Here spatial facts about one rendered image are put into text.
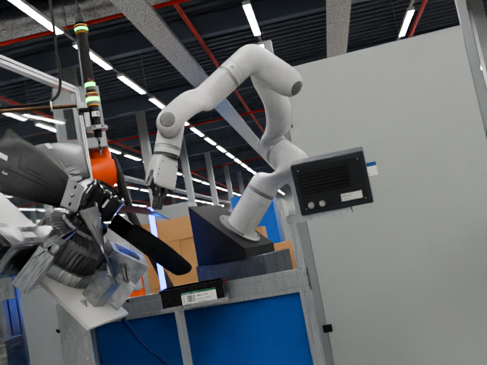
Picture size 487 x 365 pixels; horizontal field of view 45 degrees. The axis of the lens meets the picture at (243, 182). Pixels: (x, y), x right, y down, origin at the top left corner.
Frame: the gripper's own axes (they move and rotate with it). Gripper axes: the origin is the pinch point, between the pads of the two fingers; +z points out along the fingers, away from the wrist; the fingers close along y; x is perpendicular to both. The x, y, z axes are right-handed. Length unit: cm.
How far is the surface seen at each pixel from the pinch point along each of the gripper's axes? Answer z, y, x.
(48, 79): -74, -41, -135
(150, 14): -365, -401, -472
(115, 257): 18.4, 0.5, -13.6
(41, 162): -4.1, 32.9, -16.9
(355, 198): -15, -53, 43
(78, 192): 1.4, 19.6, -14.5
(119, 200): 1.9, 10.9, -5.3
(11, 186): 5.5, 42.2, -14.6
